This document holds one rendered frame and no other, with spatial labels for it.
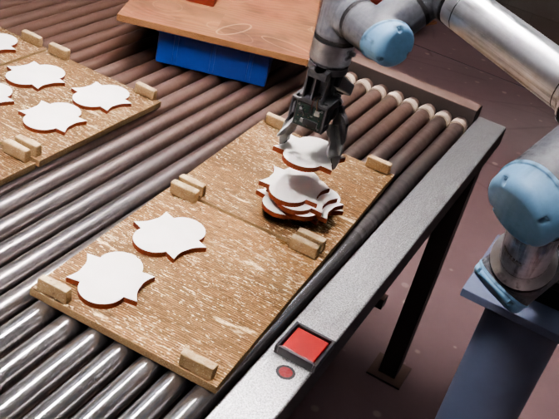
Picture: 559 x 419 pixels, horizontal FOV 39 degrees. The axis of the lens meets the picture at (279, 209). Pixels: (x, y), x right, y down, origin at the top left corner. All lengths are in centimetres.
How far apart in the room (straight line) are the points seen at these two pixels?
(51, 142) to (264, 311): 62
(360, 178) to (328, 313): 47
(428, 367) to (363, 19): 173
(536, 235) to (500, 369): 75
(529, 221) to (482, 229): 258
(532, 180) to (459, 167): 96
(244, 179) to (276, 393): 58
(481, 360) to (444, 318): 123
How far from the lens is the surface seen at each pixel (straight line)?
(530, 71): 123
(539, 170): 110
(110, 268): 137
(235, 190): 165
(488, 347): 182
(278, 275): 144
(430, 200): 185
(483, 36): 128
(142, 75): 213
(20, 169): 163
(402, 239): 168
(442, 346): 294
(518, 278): 145
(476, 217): 377
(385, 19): 131
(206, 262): 144
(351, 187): 176
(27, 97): 189
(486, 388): 187
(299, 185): 158
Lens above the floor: 180
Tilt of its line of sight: 32 degrees down
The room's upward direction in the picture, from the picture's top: 14 degrees clockwise
